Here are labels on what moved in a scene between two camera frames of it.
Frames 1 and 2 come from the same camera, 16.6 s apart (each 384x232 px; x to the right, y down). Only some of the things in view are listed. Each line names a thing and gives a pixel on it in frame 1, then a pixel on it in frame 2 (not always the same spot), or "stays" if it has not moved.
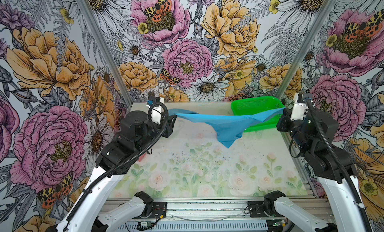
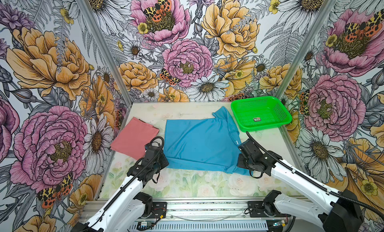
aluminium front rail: x=215 y=209 stays
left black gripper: x=170 y=125 to x=164 y=163
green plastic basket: x=257 y=105 stays
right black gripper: x=280 y=125 to x=240 y=160
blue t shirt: x=230 y=127 to x=207 y=144
